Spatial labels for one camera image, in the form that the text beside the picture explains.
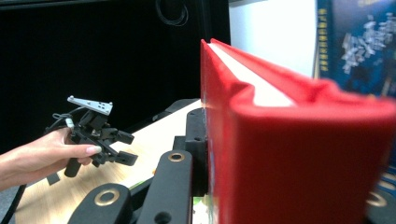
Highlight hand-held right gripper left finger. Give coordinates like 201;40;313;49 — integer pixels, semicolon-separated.
136;106;209;224

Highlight white panel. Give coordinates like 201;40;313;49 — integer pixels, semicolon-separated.
228;0;318;78

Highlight grey tape strip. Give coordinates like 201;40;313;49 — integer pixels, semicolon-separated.
46;172;62;187

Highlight red book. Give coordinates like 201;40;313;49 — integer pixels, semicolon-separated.
200;37;396;224

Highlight blue book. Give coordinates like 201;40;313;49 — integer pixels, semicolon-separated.
312;0;396;98

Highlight black curtain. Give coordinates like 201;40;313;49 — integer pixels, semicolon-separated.
0;0;232;155

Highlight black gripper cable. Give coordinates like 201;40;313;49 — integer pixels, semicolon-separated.
0;184;28;224

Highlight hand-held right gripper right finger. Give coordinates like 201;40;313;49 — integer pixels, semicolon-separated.
362;186;396;224

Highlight black cable coil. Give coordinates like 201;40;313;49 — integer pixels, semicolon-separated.
154;0;190;28

